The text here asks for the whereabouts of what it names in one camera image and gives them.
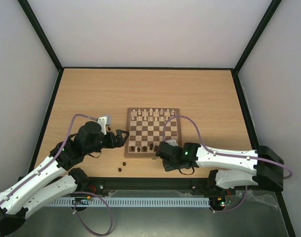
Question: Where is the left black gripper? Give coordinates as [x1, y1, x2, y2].
[85, 129, 130, 155]

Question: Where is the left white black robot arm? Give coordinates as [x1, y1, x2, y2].
[0, 120, 129, 236]

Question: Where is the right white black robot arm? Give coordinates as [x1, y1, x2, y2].
[156, 140, 284, 194]

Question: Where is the wooden chess board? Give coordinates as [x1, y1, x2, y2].
[125, 107, 182, 158]

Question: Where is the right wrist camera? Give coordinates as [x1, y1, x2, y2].
[166, 139, 178, 146]

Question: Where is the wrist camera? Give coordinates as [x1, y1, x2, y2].
[166, 139, 178, 146]
[96, 115, 112, 135]

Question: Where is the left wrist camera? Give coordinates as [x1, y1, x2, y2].
[96, 115, 112, 135]

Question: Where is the white slotted cable duct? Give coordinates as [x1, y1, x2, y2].
[48, 197, 210, 208]

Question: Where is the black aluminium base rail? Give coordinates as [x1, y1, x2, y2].
[16, 176, 279, 196]

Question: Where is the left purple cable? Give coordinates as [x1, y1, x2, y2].
[0, 113, 114, 235]

